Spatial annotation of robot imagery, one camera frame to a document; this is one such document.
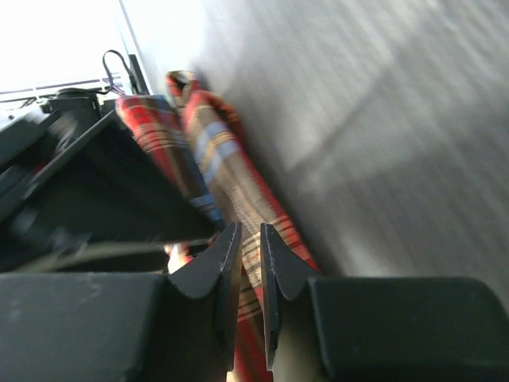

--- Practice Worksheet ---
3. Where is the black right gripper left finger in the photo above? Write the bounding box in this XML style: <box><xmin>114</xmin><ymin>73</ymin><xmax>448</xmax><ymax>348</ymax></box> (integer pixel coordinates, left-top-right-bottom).
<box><xmin>1</xmin><ymin>223</ymin><xmax>243</xmax><ymax>381</ymax></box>

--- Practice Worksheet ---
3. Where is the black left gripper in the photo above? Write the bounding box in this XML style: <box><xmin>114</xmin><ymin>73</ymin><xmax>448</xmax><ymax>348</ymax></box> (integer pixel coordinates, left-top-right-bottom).
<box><xmin>1</xmin><ymin>88</ymin><xmax>216</xmax><ymax>271</ymax></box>

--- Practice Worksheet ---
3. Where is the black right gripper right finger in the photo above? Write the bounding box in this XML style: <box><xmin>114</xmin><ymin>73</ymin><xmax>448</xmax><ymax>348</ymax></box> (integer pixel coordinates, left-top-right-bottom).
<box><xmin>260</xmin><ymin>224</ymin><xmax>508</xmax><ymax>381</ymax></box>

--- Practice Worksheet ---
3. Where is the red brown plaid shirt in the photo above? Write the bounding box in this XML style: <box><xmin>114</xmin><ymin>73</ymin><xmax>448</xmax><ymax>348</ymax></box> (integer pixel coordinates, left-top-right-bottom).
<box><xmin>115</xmin><ymin>71</ymin><xmax>316</xmax><ymax>381</ymax></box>

